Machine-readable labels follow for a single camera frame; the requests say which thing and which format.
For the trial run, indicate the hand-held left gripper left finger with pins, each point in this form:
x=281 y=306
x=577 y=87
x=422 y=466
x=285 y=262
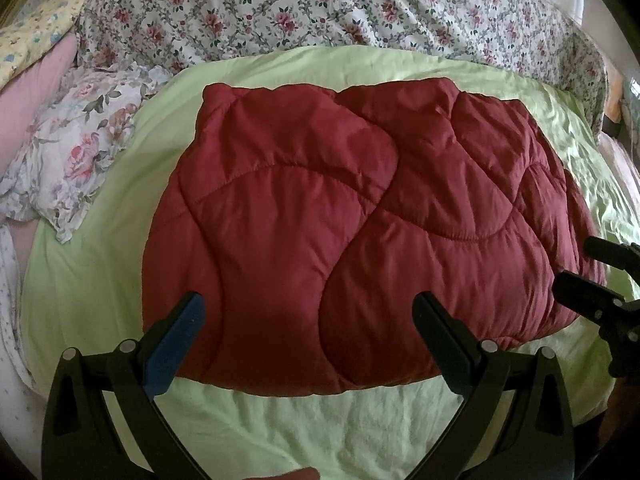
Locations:
x=175 y=345

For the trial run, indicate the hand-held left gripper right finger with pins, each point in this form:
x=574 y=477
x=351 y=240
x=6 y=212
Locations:
x=445 y=332

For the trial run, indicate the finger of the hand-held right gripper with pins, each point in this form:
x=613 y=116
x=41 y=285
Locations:
x=615 y=252
x=587 y=297

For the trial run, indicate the red quilted comforter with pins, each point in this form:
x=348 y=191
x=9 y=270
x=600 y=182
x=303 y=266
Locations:
x=350 y=220

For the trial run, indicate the light green bed sheet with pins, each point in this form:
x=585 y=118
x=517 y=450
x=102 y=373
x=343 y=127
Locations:
x=310 y=430

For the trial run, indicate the white small-flower sheet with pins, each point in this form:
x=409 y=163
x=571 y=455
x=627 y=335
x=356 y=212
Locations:
x=12 y=320

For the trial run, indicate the large-flower floral pillow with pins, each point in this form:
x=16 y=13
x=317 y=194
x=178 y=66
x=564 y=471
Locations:
x=75 y=155

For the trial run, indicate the pink pillow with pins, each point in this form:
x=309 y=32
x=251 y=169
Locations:
x=35 y=90

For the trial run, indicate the yellow floral pillow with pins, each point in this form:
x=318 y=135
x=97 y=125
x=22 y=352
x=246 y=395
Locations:
x=35 y=35

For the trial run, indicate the small-rose floral quilt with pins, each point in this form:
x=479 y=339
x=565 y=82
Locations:
x=300 y=10

